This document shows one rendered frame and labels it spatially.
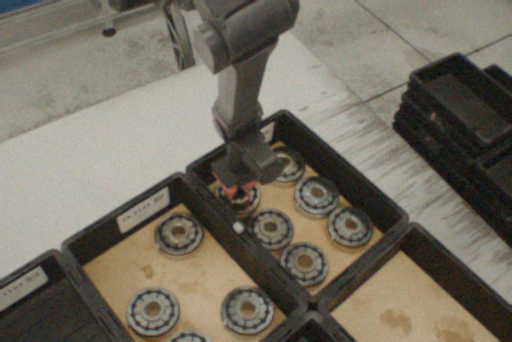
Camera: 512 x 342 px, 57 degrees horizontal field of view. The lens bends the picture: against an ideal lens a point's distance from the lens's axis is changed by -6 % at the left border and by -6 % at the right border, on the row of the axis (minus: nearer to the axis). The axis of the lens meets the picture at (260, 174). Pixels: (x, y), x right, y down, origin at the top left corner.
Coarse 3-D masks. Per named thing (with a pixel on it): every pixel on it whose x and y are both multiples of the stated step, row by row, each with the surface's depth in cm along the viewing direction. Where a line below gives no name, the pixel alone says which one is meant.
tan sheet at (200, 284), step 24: (144, 240) 105; (96, 264) 101; (120, 264) 102; (144, 264) 102; (168, 264) 102; (192, 264) 103; (216, 264) 103; (120, 288) 98; (168, 288) 99; (192, 288) 100; (216, 288) 100; (120, 312) 95; (192, 312) 97; (216, 312) 97; (216, 336) 94
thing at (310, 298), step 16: (288, 112) 117; (304, 128) 115; (224, 144) 110; (320, 144) 112; (192, 176) 104; (208, 192) 102; (224, 208) 100; (400, 208) 103; (400, 224) 101; (256, 240) 96; (384, 240) 98; (272, 256) 94; (368, 256) 96; (288, 272) 92; (304, 288) 91
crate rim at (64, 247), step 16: (176, 176) 104; (144, 192) 101; (128, 208) 99; (208, 208) 100; (96, 224) 97; (224, 224) 98; (64, 240) 93; (240, 240) 96; (64, 256) 91; (256, 256) 94; (80, 272) 91; (272, 272) 93; (288, 288) 90; (304, 304) 89; (112, 320) 84; (288, 320) 87; (128, 336) 83; (272, 336) 85
